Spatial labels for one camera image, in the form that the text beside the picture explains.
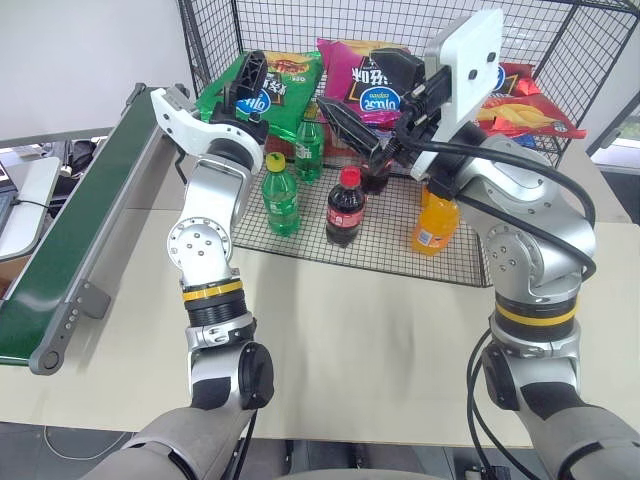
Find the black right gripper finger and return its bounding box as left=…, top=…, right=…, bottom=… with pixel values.
left=316, top=97, right=402, bottom=164
left=371, top=47, right=427, bottom=95

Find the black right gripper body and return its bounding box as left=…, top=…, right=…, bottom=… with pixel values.
left=393, top=66, right=452, bottom=162

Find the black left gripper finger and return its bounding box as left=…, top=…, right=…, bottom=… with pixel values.
left=233, top=49, right=270, bottom=107

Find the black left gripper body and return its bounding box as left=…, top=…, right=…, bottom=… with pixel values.
left=214, top=83, right=271, bottom=147

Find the green conveyor belt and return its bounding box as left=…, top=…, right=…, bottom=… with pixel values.
left=0, top=82, right=195, bottom=376

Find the green chips bag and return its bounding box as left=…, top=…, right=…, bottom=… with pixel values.
left=194, top=49, right=324, bottom=145

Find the pink chips bag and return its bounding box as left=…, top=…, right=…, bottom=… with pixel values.
left=316, top=37, right=417, bottom=127

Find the dark cola bottle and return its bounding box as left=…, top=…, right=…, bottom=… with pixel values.
left=360, top=158, right=394, bottom=196

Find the cola bottle red cap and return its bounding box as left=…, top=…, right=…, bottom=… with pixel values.
left=325, top=167, right=368, bottom=249

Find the green soda bottle yellow cap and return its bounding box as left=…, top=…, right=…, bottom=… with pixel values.
left=260, top=152, right=301, bottom=238

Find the red foil chips bag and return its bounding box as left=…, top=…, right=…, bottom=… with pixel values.
left=492, top=61, right=544, bottom=99

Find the orange soda bottle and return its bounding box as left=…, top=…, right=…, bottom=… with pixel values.
left=411, top=182, right=462, bottom=258

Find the black bag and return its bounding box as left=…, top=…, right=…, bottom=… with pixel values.
left=41, top=139, right=104, bottom=177

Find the white desk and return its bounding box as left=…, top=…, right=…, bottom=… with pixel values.
left=0, top=156, right=62, bottom=262

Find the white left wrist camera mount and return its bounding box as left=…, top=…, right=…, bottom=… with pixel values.
left=148, top=85, right=266, bottom=174

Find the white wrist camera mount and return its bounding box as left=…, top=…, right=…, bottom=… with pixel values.
left=148, top=85, right=266, bottom=174
left=409, top=8, right=505, bottom=182

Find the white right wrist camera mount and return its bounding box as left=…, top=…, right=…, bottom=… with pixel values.
left=409, top=8, right=505, bottom=182

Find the black wire mesh rack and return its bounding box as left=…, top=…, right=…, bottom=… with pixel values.
left=177, top=0, right=640, bottom=290

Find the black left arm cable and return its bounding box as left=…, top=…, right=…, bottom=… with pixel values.
left=230, top=407, right=262, bottom=480

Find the thin floor cable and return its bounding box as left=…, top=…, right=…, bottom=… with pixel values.
left=41, top=423, right=132, bottom=462

